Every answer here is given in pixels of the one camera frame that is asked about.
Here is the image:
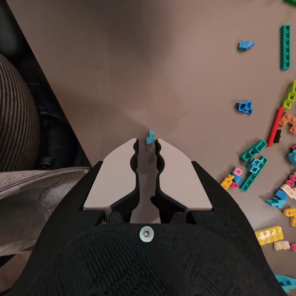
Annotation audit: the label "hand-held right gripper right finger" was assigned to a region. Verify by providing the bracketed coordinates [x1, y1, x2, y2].
[150, 138, 213, 223]

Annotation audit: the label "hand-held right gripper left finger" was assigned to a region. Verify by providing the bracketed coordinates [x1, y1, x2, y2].
[83, 138, 140, 223]

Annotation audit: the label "grey desk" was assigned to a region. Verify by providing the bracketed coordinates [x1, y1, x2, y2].
[6, 0, 296, 278]

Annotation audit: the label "yellow clip brick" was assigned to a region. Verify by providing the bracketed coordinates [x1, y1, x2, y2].
[220, 174, 234, 190]

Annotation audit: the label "long teal plate brick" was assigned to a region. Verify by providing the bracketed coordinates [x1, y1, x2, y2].
[239, 156, 269, 192]
[280, 24, 291, 70]

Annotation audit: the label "person's dark jeans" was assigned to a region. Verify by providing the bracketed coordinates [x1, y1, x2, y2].
[23, 44, 92, 170]

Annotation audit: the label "blue hollow brick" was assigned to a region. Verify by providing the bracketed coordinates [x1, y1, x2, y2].
[246, 158, 263, 173]

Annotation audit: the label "person's grey hoodie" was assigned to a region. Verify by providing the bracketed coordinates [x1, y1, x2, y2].
[0, 166, 92, 257]

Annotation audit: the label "scatter of small mixed bricks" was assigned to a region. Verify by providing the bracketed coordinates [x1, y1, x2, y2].
[265, 174, 296, 209]

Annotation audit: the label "long yellow studded brick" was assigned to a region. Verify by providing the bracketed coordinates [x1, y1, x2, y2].
[254, 225, 284, 246]

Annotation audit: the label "red bar brick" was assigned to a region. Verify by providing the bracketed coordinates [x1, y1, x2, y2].
[267, 107, 284, 147]

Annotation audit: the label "person's striped grey shirt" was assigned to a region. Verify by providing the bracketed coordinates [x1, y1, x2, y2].
[0, 53, 41, 172]

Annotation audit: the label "small white brick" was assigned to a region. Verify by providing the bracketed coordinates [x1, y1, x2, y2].
[273, 240, 290, 251]

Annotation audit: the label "light brown plate brick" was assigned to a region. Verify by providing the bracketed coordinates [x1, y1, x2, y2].
[279, 112, 296, 134]

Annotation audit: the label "lime wedge brick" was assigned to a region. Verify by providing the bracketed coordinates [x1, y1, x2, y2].
[281, 80, 296, 110]

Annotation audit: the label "turquoise fin brick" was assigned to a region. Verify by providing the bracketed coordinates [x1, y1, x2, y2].
[274, 274, 296, 295]

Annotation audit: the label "blue slope brick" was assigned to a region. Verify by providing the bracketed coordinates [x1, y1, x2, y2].
[238, 40, 255, 51]

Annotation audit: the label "teal bracket plate brick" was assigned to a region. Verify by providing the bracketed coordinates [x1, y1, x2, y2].
[239, 139, 268, 162]

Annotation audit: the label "blue bracket brick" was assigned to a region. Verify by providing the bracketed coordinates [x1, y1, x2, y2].
[236, 101, 253, 115]

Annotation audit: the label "yellow bracket brick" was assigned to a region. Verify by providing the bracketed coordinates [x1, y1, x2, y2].
[283, 207, 296, 227]

